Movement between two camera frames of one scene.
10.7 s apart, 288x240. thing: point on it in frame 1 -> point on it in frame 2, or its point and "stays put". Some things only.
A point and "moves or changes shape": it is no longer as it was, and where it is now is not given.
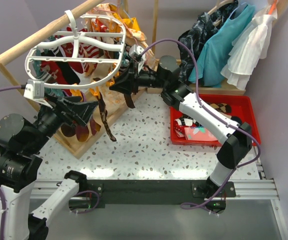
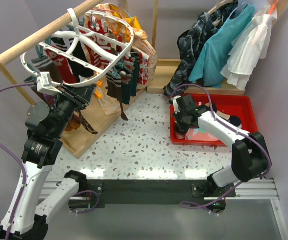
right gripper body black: [147, 78] -> [181, 121]
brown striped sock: [129, 102] -> [114, 89]
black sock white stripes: [69, 75] -> [79, 70]
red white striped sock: [81, 54] -> [99, 59]
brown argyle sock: [224, 109] -> [86, 124]
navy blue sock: [236, 119] stays put
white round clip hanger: [91, 50] moves or changes shape
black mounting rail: [100, 193] stays put
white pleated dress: [250, 45] stays put
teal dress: [213, 56] stays put
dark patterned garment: [192, 42] stays put
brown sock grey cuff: [68, 130] -> [44, 64]
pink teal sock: [199, 133] stays put
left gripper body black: [59, 114] -> [75, 99]
